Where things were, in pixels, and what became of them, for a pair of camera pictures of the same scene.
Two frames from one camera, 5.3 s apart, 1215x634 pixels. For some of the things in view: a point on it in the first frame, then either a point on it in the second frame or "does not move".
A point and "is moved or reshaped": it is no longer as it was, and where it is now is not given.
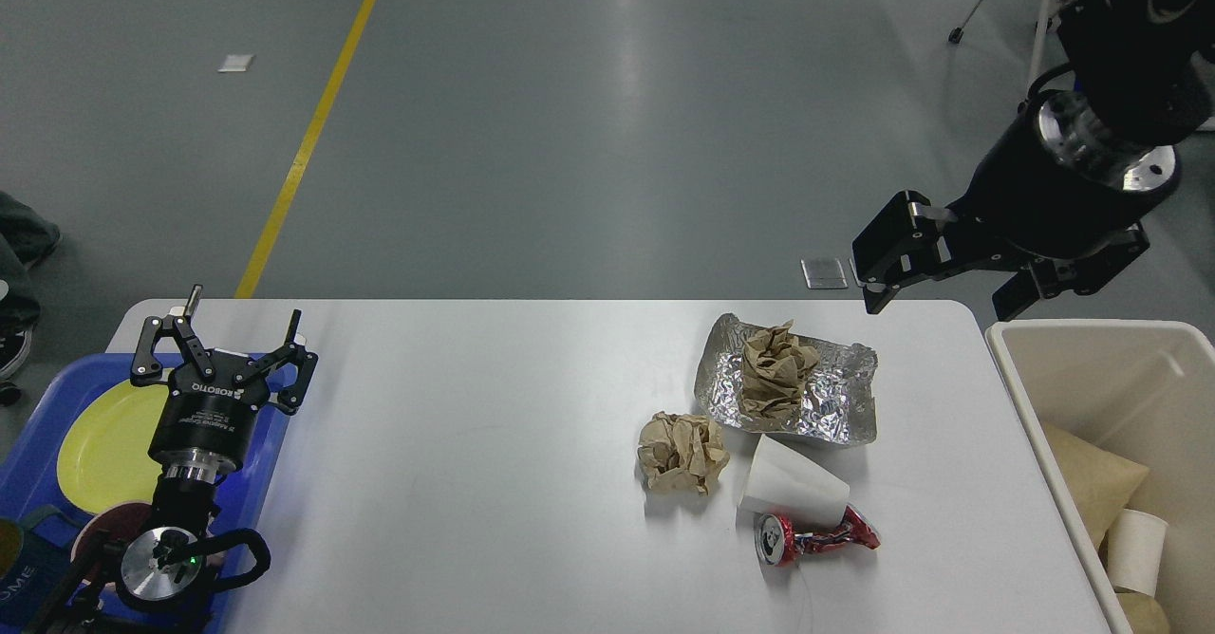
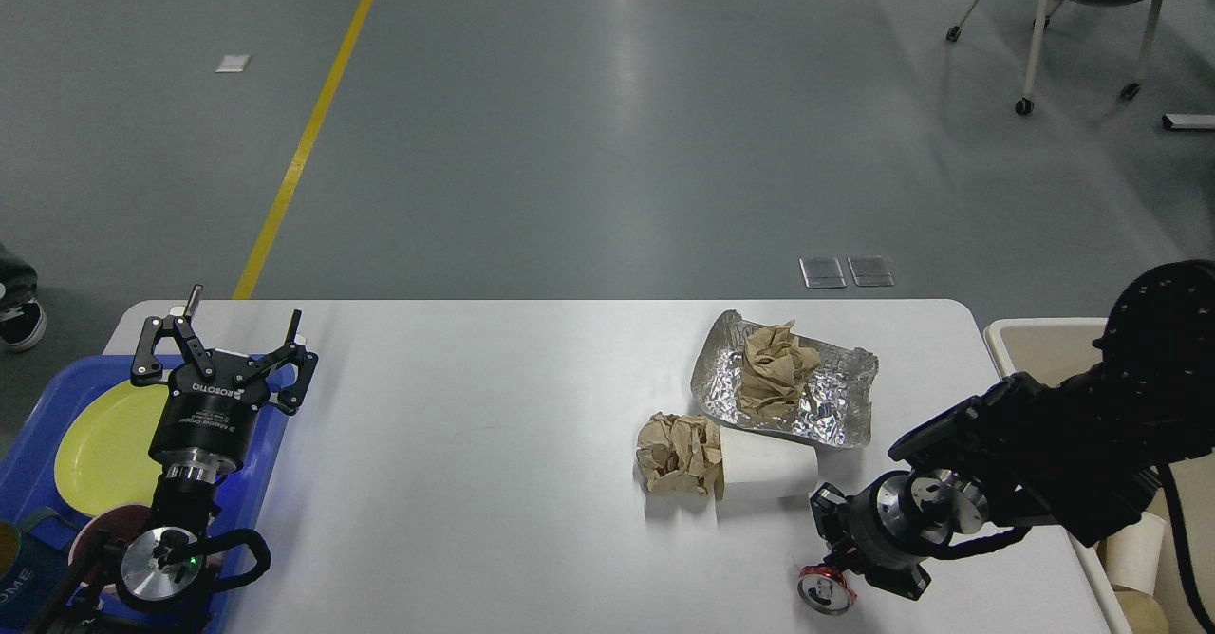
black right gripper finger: [902, 243] -> [829, 504]
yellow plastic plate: [103, 453] does not move
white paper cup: [787, 484] is moved or reshaped
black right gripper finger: [1016, 295] -> [911, 582]
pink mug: [100, 549] does not move
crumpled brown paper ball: [682, 453] does not move
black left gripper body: [205, 426] does not move
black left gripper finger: [289, 398] does not move
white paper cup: [1135, 546] does not move
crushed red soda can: [776, 542] -> [824, 589]
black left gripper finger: [147, 369] does not move
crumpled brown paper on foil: [774, 367] does not move
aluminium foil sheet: [837, 402] does not move
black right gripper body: [1058, 185] -> [904, 517]
